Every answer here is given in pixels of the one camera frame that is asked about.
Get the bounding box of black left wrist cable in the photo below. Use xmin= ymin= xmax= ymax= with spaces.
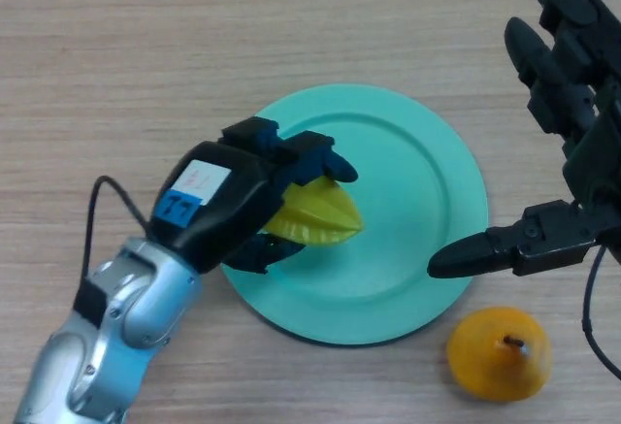
xmin=80 ymin=175 xmax=150 ymax=284

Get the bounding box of green round plate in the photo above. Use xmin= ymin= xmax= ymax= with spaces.
xmin=220 ymin=82 xmax=489 ymax=346

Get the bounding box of yellow starfruit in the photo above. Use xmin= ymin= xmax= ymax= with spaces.
xmin=265 ymin=176 xmax=365 ymax=245

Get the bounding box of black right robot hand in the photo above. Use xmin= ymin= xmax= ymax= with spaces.
xmin=426 ymin=0 xmax=621 ymax=279

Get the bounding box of orange pear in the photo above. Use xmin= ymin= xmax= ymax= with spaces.
xmin=445 ymin=306 xmax=553 ymax=402

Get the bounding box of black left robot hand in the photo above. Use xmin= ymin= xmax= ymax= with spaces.
xmin=145 ymin=115 xmax=360 ymax=277

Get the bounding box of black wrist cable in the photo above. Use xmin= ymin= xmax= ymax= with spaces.
xmin=580 ymin=244 xmax=621 ymax=381
xmin=80 ymin=175 xmax=150 ymax=284

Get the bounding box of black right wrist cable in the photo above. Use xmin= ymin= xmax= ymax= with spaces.
xmin=580 ymin=244 xmax=621 ymax=381

